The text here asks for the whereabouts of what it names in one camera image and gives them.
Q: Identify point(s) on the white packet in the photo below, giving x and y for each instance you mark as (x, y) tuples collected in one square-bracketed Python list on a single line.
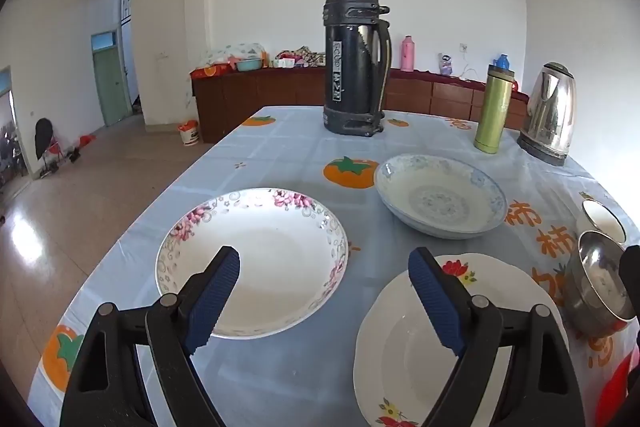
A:
[(445, 64)]

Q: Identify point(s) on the colourful cloth pile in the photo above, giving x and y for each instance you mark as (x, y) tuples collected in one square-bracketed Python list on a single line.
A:
[(300, 56)]

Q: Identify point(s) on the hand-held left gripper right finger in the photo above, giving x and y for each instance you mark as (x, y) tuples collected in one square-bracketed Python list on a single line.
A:
[(440, 302)]

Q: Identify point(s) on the large black thermos flask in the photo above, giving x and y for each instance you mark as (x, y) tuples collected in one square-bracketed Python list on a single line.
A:
[(350, 72)]

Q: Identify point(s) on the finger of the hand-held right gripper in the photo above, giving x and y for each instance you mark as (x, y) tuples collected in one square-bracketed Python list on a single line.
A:
[(632, 272)]

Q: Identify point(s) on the orange fruit box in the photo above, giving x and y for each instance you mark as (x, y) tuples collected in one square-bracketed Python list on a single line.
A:
[(210, 72)]

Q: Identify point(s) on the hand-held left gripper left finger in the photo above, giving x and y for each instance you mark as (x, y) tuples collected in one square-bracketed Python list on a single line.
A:
[(215, 297)]

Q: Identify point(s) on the pink thermos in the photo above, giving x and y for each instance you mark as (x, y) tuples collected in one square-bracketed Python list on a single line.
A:
[(407, 54)]

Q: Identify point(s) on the stainless steel bowl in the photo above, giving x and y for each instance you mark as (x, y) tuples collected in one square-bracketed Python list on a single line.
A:
[(595, 277)]

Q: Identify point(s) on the white enamel bowl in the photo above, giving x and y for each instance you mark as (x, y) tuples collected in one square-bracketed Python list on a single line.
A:
[(602, 214)]

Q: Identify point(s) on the red floor item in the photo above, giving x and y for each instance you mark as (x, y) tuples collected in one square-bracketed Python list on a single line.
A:
[(88, 141)]

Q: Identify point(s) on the teal basin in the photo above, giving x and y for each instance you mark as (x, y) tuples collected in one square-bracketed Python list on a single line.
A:
[(248, 65)]

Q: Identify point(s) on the blue thermos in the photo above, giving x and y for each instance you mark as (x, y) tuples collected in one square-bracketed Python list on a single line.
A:
[(501, 62)]

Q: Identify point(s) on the red plastic bowl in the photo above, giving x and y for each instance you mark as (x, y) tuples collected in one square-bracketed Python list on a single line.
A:
[(617, 387)]

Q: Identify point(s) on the stainless electric kettle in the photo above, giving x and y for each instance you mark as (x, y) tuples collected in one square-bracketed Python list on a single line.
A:
[(547, 112)]

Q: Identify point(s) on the brown wooden sideboard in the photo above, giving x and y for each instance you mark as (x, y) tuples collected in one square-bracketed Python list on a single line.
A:
[(260, 97)]

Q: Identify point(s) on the blue patterned plate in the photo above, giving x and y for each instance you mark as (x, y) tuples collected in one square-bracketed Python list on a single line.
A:
[(440, 197)]

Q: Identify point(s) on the pink floral plate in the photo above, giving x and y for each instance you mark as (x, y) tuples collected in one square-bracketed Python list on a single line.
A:
[(280, 247)]

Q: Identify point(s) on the white plastic bucket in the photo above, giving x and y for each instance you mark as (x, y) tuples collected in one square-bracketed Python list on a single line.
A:
[(190, 134)]

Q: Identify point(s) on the mesh food cover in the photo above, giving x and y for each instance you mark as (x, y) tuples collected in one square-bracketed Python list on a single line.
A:
[(235, 52)]

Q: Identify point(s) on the green thermos bottle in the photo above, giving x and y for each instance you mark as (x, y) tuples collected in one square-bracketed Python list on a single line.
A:
[(492, 112)]

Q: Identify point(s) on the green door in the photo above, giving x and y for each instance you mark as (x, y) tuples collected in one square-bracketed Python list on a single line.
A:
[(111, 87)]

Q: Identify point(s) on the red flower scalloped plate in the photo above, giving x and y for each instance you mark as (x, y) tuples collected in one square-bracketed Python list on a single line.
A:
[(400, 357)]

